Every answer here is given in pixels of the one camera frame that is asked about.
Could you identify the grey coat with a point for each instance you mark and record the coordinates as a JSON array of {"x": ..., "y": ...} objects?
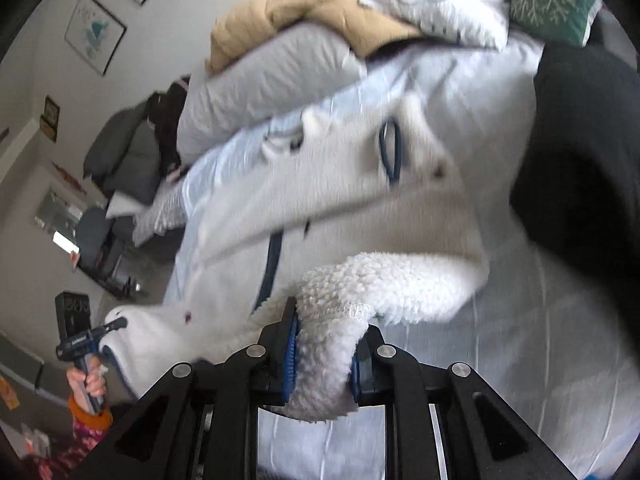
[{"x": 125, "y": 155}]

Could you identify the black garment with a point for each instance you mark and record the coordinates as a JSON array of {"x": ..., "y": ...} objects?
[{"x": 590, "y": 160}]

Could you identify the green leaf-pattern cushion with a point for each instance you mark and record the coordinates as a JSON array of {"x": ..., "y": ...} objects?
[{"x": 550, "y": 0}]

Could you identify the person's left forearm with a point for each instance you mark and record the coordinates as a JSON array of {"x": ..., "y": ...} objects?
[{"x": 85, "y": 430}]

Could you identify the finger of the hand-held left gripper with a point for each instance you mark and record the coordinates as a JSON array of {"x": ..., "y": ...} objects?
[{"x": 107, "y": 329}]

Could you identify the person's left hand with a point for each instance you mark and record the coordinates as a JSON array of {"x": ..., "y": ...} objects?
[{"x": 76, "y": 381}]

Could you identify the plaid cloth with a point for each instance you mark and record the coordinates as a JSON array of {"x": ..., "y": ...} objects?
[{"x": 157, "y": 212}]

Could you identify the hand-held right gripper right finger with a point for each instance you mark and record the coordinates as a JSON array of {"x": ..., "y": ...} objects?
[{"x": 372, "y": 375}]

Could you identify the white printed pillow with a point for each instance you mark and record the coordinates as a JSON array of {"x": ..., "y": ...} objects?
[{"x": 450, "y": 10}]

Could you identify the framed picture with teal print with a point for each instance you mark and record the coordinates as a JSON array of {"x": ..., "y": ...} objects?
[{"x": 95, "y": 32}]

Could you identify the grey pillow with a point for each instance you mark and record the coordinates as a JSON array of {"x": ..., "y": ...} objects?
[{"x": 260, "y": 75}]

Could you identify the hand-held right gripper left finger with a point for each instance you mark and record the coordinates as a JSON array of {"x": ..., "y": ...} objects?
[{"x": 291, "y": 355}]

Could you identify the dark chair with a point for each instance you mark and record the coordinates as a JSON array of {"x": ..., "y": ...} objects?
[{"x": 102, "y": 250}]

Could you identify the wall mirror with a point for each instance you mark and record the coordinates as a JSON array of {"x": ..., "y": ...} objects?
[{"x": 57, "y": 217}]

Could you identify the small dark wall frame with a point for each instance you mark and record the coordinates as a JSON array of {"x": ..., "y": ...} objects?
[{"x": 50, "y": 115}]

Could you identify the tan quilted blanket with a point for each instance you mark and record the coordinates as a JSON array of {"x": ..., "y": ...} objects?
[{"x": 300, "y": 10}]

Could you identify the dark garment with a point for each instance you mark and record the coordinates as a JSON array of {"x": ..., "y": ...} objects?
[{"x": 170, "y": 115}]

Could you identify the white fleece jacket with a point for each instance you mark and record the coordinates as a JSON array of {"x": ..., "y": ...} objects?
[{"x": 340, "y": 200}]

